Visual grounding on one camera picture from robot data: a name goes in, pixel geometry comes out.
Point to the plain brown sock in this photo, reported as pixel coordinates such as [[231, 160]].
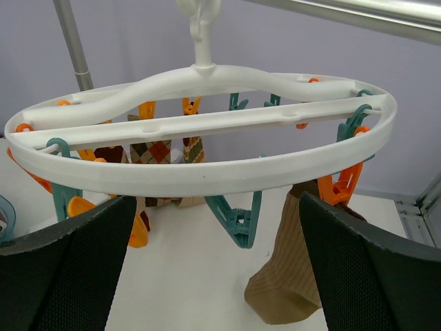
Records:
[[284, 290]]

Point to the teal clothes peg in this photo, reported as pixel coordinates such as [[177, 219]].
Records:
[[240, 224]]

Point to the teal plastic basket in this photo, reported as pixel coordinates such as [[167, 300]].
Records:
[[8, 219]]

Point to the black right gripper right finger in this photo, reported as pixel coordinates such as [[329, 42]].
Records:
[[368, 278]]

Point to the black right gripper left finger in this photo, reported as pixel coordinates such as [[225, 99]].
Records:
[[64, 276]]

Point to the white round clip hanger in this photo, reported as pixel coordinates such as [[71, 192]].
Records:
[[202, 100]]

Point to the beige patchwork argyle sock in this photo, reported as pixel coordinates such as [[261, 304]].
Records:
[[155, 152]]

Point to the white metal drying rack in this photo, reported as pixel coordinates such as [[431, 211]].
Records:
[[417, 20]]

